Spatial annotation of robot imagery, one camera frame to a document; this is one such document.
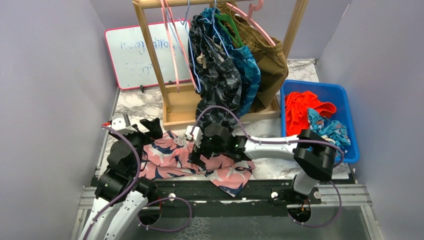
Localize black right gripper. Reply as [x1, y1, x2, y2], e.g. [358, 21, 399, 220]
[188, 130, 228, 169]

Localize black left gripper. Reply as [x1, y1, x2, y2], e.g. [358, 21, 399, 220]
[110, 117, 163, 174]

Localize pink patterned shorts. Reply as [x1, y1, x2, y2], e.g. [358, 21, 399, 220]
[139, 131, 256, 198]

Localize light blue wire hanger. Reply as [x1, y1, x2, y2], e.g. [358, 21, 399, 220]
[166, 0, 202, 94]

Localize grey camo shorts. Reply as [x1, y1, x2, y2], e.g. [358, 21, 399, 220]
[189, 14, 242, 132]

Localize orange mesh shorts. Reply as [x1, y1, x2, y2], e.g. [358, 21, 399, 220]
[284, 91, 337, 136]

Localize pink plastic hanger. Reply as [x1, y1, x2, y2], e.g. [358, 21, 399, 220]
[160, 0, 180, 93]

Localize thin pink wire hanger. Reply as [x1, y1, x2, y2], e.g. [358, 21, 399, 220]
[165, 0, 195, 85]

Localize light blue shark shorts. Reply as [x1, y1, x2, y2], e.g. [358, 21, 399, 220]
[307, 108, 351, 154]

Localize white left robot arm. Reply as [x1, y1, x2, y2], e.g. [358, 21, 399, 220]
[79, 114, 163, 240]

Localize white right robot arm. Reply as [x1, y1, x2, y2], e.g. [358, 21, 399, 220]
[185, 123, 338, 204]

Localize dark blue patterned shorts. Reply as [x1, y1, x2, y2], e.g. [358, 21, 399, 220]
[201, 7, 261, 117]

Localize khaki brown shorts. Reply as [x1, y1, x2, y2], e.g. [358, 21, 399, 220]
[217, 3, 289, 112]

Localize green hanger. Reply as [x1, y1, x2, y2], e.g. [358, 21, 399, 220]
[214, 13, 244, 48]

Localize pink hanger under khaki shorts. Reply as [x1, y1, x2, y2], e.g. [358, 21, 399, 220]
[226, 0, 276, 46]

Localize wooden clothes rack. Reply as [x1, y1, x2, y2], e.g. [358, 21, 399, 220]
[132, 0, 309, 130]

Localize pink framed whiteboard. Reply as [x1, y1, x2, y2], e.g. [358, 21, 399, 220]
[104, 21, 190, 90]

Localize blue plastic bin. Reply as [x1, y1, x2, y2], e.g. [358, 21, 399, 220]
[279, 79, 361, 164]

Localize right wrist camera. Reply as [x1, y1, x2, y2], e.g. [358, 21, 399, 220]
[185, 125, 203, 148]

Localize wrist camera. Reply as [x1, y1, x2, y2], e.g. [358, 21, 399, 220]
[185, 125, 203, 148]
[102, 113, 136, 135]

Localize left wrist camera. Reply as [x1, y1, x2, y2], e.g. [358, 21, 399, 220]
[102, 113, 136, 135]

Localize black metal base rail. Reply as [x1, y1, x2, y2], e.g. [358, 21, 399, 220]
[157, 180, 373, 218]

